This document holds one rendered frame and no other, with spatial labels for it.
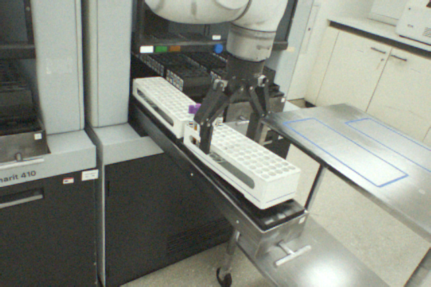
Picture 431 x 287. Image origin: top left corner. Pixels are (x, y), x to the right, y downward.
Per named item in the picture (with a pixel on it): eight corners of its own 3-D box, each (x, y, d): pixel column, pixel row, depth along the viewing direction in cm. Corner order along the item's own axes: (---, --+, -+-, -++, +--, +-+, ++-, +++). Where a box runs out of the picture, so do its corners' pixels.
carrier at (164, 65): (186, 76, 127) (188, 60, 124) (189, 78, 126) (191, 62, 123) (159, 79, 121) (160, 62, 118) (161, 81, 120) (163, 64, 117)
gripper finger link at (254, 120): (250, 112, 80) (253, 112, 80) (244, 138, 83) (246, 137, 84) (258, 118, 78) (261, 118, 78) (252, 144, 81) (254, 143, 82)
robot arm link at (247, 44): (285, 32, 65) (278, 62, 68) (255, 21, 71) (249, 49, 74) (250, 32, 60) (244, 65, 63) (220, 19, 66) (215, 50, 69)
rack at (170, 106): (131, 97, 108) (132, 79, 105) (159, 94, 113) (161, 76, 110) (178, 142, 88) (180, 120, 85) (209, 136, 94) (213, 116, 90)
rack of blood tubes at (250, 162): (182, 147, 86) (183, 124, 84) (213, 140, 92) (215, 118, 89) (261, 209, 65) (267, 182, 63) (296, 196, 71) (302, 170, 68)
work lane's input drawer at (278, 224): (120, 112, 113) (121, 87, 108) (157, 107, 120) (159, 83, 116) (269, 275, 64) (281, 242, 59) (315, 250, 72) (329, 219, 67)
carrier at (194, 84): (206, 90, 118) (209, 73, 115) (209, 92, 117) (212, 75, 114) (178, 93, 112) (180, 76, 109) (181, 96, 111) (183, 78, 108)
